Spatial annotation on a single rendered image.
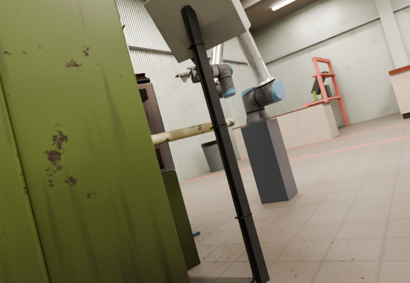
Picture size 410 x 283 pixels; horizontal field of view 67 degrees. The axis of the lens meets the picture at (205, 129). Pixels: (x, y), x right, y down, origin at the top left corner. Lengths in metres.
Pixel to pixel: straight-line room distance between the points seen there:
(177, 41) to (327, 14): 9.06
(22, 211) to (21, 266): 0.14
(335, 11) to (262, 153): 8.20
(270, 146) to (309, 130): 4.27
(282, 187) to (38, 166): 1.70
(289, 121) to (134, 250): 5.74
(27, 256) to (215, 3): 1.01
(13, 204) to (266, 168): 1.76
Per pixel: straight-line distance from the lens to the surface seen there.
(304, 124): 6.56
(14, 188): 0.99
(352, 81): 9.90
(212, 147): 5.81
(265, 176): 2.37
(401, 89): 7.03
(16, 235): 1.00
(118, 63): 1.23
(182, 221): 1.55
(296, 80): 10.26
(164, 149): 1.52
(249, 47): 2.27
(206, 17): 1.27
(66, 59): 1.19
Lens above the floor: 0.55
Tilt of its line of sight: 3 degrees up
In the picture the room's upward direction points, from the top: 15 degrees counter-clockwise
